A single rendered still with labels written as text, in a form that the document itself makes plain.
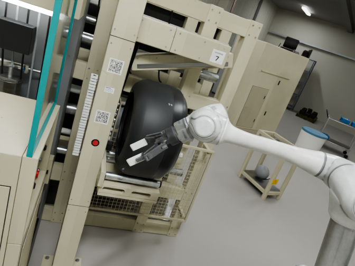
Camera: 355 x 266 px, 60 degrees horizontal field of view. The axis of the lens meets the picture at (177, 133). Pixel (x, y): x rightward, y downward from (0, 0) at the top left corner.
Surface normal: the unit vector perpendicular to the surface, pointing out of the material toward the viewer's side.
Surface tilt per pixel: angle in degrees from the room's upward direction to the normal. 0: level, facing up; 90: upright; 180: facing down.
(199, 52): 90
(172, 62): 90
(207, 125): 80
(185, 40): 90
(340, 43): 90
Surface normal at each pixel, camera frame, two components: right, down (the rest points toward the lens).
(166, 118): 0.36, -0.20
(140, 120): -0.37, -0.20
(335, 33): -0.51, 0.13
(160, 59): 0.21, 0.40
